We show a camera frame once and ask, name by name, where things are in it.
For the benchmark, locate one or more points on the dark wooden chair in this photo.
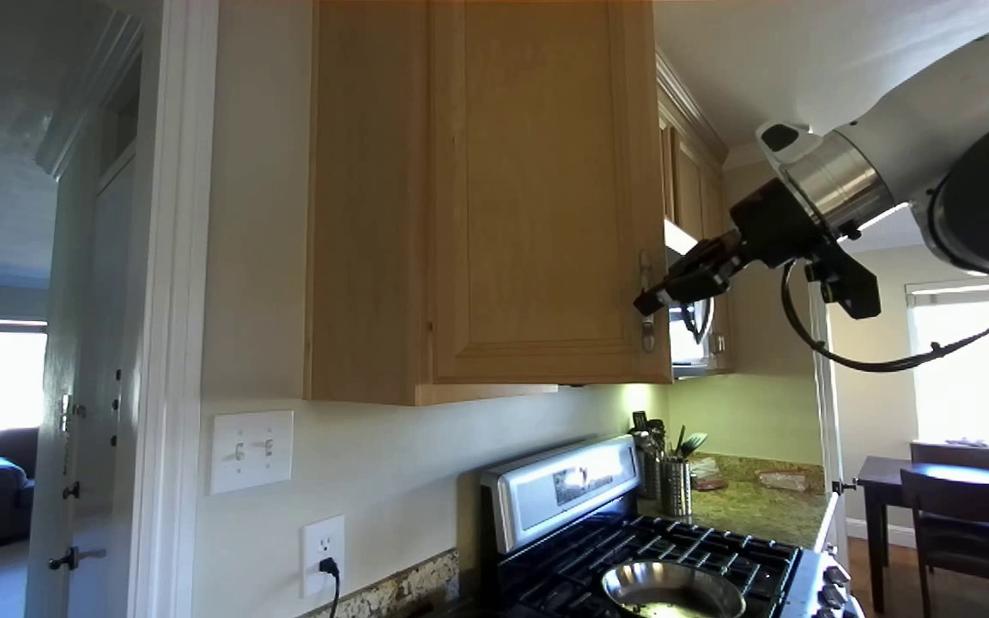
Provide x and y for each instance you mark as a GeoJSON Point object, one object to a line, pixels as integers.
{"type": "Point", "coordinates": [963, 517]}
{"type": "Point", "coordinates": [952, 455]}

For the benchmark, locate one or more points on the stainless steel gas stove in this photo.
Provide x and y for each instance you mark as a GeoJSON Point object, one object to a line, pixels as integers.
{"type": "Point", "coordinates": [539, 494]}

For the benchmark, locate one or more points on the stainless steel microwave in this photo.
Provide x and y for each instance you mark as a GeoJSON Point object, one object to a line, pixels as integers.
{"type": "Point", "coordinates": [688, 360]}

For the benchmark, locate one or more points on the steel frying pan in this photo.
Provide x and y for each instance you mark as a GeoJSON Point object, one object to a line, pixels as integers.
{"type": "Point", "coordinates": [667, 589]}

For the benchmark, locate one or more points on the light wood wall cupboard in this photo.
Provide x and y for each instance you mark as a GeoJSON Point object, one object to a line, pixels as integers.
{"type": "Point", "coordinates": [370, 206]}

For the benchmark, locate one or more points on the speckled granite countertop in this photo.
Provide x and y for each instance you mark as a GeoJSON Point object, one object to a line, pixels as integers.
{"type": "Point", "coordinates": [402, 586]}
{"type": "Point", "coordinates": [758, 504]}

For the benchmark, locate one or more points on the white power outlet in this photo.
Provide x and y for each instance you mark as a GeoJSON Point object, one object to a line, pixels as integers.
{"type": "Point", "coordinates": [324, 538]}

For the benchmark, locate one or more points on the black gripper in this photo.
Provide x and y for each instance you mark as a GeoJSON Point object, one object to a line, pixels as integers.
{"type": "Point", "coordinates": [789, 225]}

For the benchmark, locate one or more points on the black countertop canister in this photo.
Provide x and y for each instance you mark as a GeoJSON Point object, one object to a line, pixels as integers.
{"type": "Point", "coordinates": [642, 458]}

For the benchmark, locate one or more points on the white room door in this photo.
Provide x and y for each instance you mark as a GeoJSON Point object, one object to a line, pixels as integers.
{"type": "Point", "coordinates": [94, 345]}

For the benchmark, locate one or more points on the light wood cabinet door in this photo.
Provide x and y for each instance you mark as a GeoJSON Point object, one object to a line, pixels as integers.
{"type": "Point", "coordinates": [690, 183]}
{"type": "Point", "coordinates": [667, 172]}

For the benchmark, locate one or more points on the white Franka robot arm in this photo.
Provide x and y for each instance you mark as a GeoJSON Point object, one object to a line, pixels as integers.
{"type": "Point", "coordinates": [941, 105]}

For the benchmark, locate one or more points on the white light switch plate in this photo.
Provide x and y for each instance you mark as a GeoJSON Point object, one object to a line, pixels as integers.
{"type": "Point", "coordinates": [253, 451]}

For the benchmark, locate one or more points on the light wood cupboard door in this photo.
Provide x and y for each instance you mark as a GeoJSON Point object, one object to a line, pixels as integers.
{"type": "Point", "coordinates": [539, 194]}

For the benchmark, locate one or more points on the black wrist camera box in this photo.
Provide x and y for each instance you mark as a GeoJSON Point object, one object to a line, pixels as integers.
{"type": "Point", "coordinates": [849, 286]}

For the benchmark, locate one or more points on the steel utensil holder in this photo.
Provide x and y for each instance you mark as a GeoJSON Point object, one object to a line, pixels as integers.
{"type": "Point", "coordinates": [674, 484]}

